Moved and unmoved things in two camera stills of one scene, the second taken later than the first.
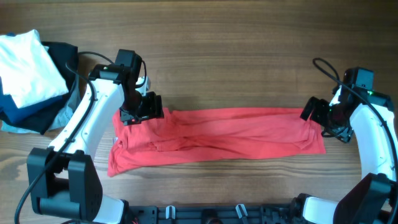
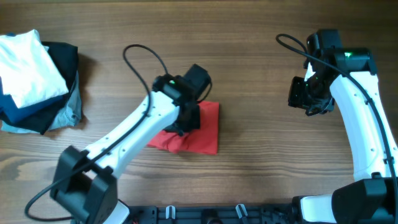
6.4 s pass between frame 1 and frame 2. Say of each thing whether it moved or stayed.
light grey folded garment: stayed
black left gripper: moved
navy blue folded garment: stayed
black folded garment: stayed
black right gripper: moved
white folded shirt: stayed
